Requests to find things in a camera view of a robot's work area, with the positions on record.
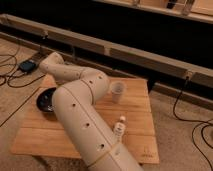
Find black cable on left floor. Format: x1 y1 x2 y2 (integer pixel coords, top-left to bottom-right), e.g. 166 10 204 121
0 43 51 129

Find translucent plastic cup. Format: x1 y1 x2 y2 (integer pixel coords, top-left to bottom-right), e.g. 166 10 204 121
110 81 126 103

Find wooden bed frame rail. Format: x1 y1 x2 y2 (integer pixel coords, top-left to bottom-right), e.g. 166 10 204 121
0 13 213 111

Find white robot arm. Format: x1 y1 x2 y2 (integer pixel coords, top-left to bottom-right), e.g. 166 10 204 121
39 52 143 171

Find small white bottle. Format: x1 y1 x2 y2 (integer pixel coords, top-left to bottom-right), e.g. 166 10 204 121
113 116 126 141

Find black cable on right floor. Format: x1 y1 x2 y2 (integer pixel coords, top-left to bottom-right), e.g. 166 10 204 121
172 75 213 162

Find black power adapter box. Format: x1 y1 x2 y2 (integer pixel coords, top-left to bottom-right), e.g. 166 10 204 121
18 60 36 73

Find black ceramic bowl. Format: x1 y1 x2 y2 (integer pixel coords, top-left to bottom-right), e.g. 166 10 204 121
36 87 56 112

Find black cable on floor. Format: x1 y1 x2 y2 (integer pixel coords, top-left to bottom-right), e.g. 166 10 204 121
0 43 51 129
172 75 213 162

